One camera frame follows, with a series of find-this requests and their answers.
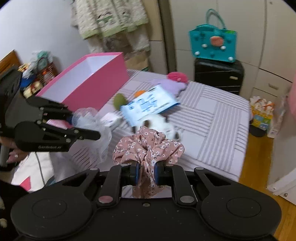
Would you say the black suitcase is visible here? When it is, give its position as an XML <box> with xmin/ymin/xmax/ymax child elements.
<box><xmin>194</xmin><ymin>58</ymin><xmax>244</xmax><ymax>95</ymax></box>

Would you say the person left hand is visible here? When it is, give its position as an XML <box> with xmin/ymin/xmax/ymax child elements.
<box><xmin>1</xmin><ymin>137</ymin><xmax>29</xmax><ymax>163</ymax></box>

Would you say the beige wardrobe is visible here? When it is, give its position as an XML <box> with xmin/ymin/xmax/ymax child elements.
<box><xmin>140</xmin><ymin>0</ymin><xmax>296</xmax><ymax>103</ymax></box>

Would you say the small white tissue pack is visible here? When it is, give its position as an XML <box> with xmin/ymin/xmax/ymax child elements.
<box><xmin>100</xmin><ymin>113</ymin><xmax>122</xmax><ymax>131</ymax></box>

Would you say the brown paper bag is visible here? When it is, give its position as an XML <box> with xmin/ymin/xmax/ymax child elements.
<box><xmin>125</xmin><ymin>50</ymin><xmax>149</xmax><ymax>71</ymax></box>

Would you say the pink floral scrunchie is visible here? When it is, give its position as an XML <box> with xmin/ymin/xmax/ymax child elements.
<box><xmin>112</xmin><ymin>126</ymin><xmax>185</xmax><ymax>198</ymax></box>

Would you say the striped tablecloth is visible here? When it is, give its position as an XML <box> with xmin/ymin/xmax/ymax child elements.
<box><xmin>49</xmin><ymin>69</ymin><xmax>253</xmax><ymax>182</ymax></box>

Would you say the pink cardboard box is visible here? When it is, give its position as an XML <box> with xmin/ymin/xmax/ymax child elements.
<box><xmin>37</xmin><ymin>52</ymin><xmax>129</xmax><ymax>112</ymax></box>

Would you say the purple plush with pink hat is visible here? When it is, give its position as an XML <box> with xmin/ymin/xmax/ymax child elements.
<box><xmin>152</xmin><ymin>72</ymin><xmax>189</xmax><ymax>97</ymax></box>

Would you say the flower bouquet blue box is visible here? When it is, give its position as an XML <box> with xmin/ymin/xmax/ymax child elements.
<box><xmin>18</xmin><ymin>63</ymin><xmax>43</xmax><ymax>98</ymax></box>

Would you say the white mesh bath pouf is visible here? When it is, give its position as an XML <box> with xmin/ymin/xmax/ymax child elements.
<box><xmin>70</xmin><ymin>108</ymin><xmax>112</xmax><ymax>165</ymax></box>

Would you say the orange egg sponge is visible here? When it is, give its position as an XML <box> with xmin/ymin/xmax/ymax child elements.
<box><xmin>134</xmin><ymin>90</ymin><xmax>145</xmax><ymax>98</ymax></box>

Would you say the teal felt tote bag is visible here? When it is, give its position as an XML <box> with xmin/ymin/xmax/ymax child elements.
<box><xmin>189</xmin><ymin>9</ymin><xmax>237</xmax><ymax>63</ymax></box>

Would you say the white panda plush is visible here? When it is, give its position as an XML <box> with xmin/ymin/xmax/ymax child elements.
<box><xmin>132</xmin><ymin>114</ymin><xmax>182</xmax><ymax>141</ymax></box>

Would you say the colourful gift bag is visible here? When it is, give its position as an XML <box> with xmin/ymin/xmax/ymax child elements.
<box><xmin>249</xmin><ymin>96</ymin><xmax>274</xmax><ymax>138</ymax></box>

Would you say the green egg sponge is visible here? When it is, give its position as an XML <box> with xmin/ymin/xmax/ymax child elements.
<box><xmin>113</xmin><ymin>93</ymin><xmax>128</xmax><ymax>110</ymax></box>

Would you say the blue wet wipes pack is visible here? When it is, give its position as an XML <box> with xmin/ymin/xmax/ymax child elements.
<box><xmin>120</xmin><ymin>85</ymin><xmax>180</xmax><ymax>126</ymax></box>

